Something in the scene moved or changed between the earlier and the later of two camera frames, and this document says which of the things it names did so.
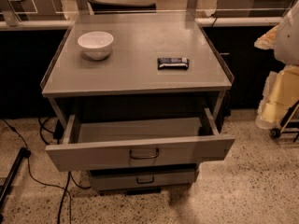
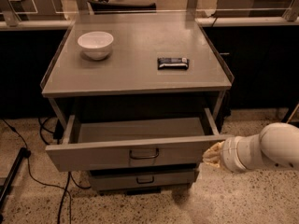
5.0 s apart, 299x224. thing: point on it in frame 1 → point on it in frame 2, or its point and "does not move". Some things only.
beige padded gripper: [288, 41] → [228, 154]
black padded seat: [104, 7] does not move
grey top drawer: [132, 142] does not move
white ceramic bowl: [96, 44] does not move
